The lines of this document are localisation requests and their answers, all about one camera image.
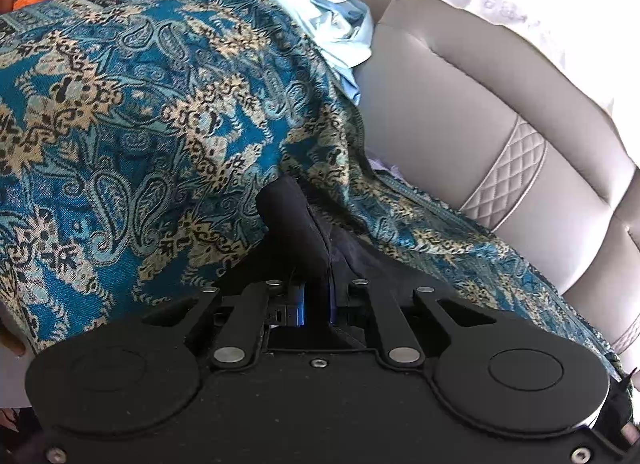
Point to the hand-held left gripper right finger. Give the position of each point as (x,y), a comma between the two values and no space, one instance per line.
(332,305)

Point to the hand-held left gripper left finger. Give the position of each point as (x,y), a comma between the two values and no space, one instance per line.
(299,305)

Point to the black pants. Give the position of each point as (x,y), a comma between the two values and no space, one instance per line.
(295,224)

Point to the grey padded leather backrest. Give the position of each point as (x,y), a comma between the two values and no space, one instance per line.
(450,108)

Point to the teal paisley patterned blanket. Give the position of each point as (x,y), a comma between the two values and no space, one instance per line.
(150,118)

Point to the light blue crumpled cloth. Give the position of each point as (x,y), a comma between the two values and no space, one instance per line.
(345,28)

